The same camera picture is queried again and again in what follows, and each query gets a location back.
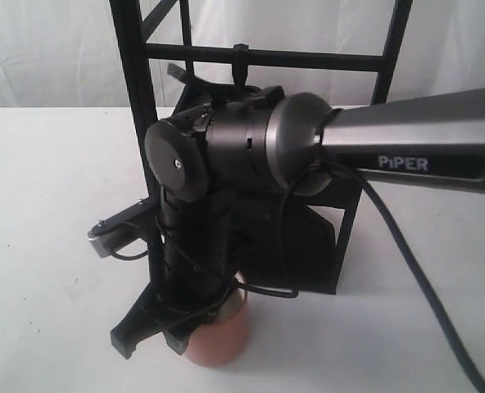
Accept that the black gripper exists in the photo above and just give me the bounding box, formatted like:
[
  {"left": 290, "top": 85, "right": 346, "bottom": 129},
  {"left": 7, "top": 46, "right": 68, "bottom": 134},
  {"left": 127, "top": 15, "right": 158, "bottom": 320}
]
[{"left": 110, "top": 196, "right": 236, "bottom": 359}]

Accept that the pink ceramic mug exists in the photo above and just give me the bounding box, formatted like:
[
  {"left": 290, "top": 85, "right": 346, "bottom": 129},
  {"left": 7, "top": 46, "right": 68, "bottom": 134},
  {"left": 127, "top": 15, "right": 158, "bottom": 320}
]
[{"left": 184, "top": 288, "right": 249, "bottom": 368}]

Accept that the black metal mug rack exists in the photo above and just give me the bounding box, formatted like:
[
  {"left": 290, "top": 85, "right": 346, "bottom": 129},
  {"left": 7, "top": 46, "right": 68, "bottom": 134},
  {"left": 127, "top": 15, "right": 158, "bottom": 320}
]
[{"left": 110, "top": 1, "right": 412, "bottom": 295}]

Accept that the black rack hook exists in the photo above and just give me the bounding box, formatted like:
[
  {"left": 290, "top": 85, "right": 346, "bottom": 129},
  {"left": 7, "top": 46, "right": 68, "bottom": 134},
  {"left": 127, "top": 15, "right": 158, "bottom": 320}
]
[{"left": 231, "top": 43, "right": 249, "bottom": 90}]

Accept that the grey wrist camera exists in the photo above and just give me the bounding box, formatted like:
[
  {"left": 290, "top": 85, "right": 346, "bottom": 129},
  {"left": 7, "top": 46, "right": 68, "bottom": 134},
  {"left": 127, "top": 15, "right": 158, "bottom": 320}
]
[{"left": 88, "top": 198, "right": 159, "bottom": 258}]

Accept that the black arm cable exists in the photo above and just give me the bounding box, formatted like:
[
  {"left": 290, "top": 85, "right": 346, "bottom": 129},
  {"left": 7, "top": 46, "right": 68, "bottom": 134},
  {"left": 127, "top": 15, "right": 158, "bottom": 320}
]
[{"left": 115, "top": 61, "right": 485, "bottom": 393}]

